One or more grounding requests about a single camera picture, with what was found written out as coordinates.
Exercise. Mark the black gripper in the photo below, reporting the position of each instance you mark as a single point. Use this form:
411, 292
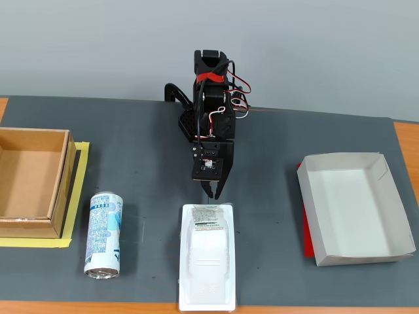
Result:
228, 163

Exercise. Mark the white plastic blister package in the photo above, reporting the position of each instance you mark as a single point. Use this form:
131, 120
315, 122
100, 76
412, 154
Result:
206, 248

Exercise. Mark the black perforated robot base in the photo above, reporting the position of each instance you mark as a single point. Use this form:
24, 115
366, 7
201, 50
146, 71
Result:
186, 126

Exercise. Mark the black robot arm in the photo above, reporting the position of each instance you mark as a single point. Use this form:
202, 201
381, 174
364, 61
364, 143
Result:
209, 98

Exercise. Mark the gray paper box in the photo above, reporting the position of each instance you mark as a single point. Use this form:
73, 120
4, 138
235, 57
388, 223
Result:
353, 209

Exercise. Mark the brown cardboard box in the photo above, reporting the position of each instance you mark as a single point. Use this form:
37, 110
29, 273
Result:
26, 180

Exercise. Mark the black table clamp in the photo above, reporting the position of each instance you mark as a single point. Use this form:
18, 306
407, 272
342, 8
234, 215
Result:
176, 91

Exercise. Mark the red paper sheet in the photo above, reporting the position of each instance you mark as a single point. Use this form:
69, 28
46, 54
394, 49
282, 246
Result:
307, 242

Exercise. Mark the red tape strip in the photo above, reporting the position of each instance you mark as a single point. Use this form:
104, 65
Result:
212, 78

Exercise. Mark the white and blue drink can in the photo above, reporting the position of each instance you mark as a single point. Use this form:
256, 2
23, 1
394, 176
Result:
103, 235

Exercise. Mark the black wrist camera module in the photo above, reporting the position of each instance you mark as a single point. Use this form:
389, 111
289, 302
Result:
206, 171

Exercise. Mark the yellow tape frame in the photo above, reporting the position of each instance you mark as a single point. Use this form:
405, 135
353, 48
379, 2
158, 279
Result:
83, 163

